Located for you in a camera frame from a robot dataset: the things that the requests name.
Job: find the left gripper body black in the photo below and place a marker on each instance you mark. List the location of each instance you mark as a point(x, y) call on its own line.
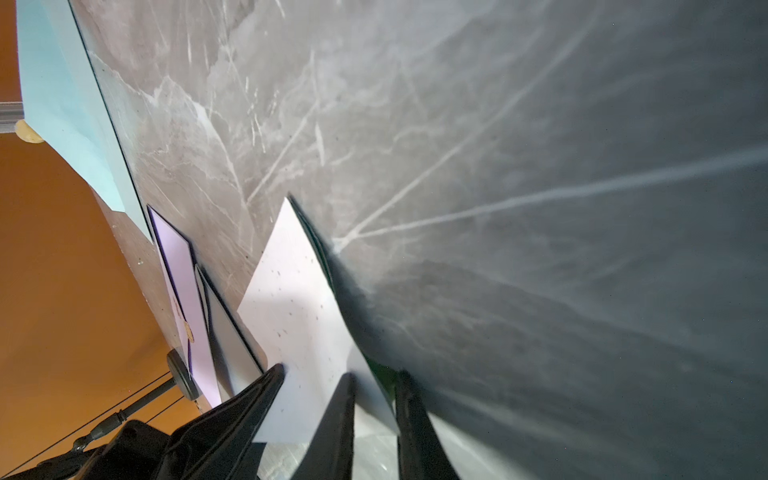
point(138, 451)

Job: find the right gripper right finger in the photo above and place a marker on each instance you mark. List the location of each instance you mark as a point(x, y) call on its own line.
point(420, 453)

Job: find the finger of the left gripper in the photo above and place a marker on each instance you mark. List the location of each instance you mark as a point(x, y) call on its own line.
point(220, 443)

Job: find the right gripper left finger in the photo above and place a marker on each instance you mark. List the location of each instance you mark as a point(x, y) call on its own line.
point(331, 450)

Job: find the grey envelope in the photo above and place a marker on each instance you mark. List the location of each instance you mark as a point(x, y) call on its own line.
point(236, 365)

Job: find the plain white paper sheet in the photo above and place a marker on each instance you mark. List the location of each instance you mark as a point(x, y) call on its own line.
point(291, 311)

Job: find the purple envelope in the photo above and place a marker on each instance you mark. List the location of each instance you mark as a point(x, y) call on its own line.
point(179, 264)

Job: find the teal envelope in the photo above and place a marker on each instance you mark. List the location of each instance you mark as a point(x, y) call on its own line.
point(63, 103)

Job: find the tan sticker seal on teal envelope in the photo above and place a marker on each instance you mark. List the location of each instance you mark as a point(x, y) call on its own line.
point(26, 133)

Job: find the black microphone on stand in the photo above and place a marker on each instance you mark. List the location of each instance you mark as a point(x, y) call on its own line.
point(65, 466)

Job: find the round gold sticker seal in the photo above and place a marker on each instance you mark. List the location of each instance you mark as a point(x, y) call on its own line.
point(188, 331)

